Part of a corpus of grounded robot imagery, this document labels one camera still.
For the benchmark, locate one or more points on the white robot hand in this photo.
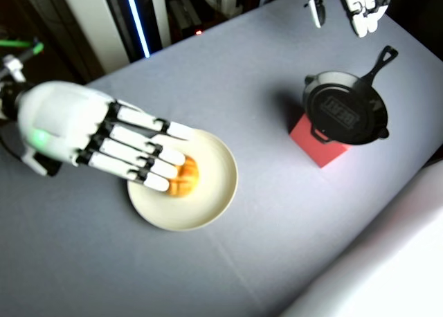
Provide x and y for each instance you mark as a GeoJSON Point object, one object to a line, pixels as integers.
{"type": "Point", "coordinates": [69, 116]}
{"type": "Point", "coordinates": [363, 9]}

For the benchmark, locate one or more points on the black cast iron skillet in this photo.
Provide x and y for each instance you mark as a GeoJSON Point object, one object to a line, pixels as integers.
{"type": "Point", "coordinates": [346, 113]}

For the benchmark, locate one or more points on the golden-brown croissant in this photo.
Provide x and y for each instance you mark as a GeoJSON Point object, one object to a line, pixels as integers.
{"type": "Point", "coordinates": [189, 178]}

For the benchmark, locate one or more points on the red cube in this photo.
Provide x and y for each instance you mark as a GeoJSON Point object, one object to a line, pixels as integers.
{"type": "Point", "coordinates": [322, 151]}

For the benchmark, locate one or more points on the cream round plate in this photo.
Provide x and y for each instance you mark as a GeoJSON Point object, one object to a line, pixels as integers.
{"type": "Point", "coordinates": [211, 192]}

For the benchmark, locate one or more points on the white background panel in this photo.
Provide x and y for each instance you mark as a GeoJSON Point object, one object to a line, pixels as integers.
{"type": "Point", "coordinates": [93, 23]}

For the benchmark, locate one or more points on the blue light strip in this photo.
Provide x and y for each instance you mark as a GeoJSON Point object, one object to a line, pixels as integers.
{"type": "Point", "coordinates": [138, 23]}

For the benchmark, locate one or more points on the white plastic container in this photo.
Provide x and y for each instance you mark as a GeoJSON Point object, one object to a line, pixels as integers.
{"type": "Point", "coordinates": [230, 0]}

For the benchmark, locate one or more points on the grey table cloth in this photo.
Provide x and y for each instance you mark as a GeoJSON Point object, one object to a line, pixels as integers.
{"type": "Point", "coordinates": [221, 261]}

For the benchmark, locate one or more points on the white robot body cover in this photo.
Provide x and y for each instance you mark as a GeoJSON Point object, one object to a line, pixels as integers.
{"type": "Point", "coordinates": [398, 268]}

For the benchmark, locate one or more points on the white upright post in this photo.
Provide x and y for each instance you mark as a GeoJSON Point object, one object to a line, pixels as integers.
{"type": "Point", "coordinates": [161, 16]}

